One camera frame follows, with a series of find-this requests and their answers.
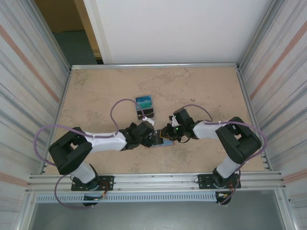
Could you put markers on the blue card packet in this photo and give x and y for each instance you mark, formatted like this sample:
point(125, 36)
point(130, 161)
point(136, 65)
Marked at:
point(169, 143)

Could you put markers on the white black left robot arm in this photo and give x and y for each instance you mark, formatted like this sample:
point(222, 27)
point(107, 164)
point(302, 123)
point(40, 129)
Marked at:
point(108, 142)

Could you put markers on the clear acrylic card stand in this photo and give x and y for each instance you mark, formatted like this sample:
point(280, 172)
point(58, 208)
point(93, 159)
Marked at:
point(145, 109)

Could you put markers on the green card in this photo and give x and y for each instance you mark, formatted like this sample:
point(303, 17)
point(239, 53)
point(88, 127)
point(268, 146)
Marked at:
point(146, 105)

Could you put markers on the blue bank card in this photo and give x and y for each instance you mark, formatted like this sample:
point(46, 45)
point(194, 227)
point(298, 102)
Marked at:
point(144, 98)

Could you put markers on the small green circuit board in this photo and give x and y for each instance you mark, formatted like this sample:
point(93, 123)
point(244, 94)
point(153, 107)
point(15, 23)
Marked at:
point(92, 197)

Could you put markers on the wide aluminium mounting rail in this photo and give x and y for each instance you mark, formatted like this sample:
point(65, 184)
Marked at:
point(156, 182)

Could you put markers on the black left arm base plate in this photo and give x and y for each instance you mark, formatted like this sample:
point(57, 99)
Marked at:
point(108, 183)

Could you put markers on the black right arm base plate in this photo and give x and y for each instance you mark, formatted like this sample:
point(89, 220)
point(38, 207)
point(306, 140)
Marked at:
point(204, 182)

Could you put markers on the aluminium frame rail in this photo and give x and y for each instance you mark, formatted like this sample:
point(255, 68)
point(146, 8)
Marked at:
point(253, 119)
point(57, 119)
point(153, 65)

